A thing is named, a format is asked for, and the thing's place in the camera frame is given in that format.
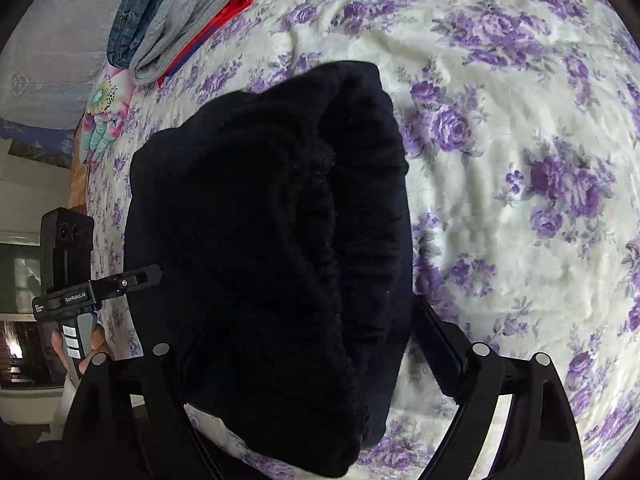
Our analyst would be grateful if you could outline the person's left hand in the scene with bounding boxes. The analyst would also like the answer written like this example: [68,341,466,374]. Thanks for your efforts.
[50,324,114,376]

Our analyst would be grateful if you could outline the purple floral bed sheet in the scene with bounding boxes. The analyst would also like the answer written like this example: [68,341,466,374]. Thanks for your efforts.
[88,0,639,479]

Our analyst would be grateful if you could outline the colourful floral folded quilt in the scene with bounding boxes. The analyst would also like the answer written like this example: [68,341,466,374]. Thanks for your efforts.
[79,61,134,165]

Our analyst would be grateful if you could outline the folded red blue garment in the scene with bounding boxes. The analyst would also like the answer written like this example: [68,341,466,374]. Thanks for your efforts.
[156,0,254,87]

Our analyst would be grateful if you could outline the black camera box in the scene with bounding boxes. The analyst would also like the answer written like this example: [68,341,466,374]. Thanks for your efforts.
[40,208,94,295]

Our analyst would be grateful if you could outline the white lace bed cover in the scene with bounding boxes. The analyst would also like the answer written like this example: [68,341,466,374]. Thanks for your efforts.
[1,0,120,130]

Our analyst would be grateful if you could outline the dark navy pants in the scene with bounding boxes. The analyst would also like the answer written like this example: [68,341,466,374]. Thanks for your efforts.
[124,61,412,478]

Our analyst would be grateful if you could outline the folded blue denim jeans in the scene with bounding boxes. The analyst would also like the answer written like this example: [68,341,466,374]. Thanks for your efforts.
[106,0,163,68]

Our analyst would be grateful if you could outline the folded grey pants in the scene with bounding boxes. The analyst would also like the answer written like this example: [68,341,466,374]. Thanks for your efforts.
[129,0,230,86]

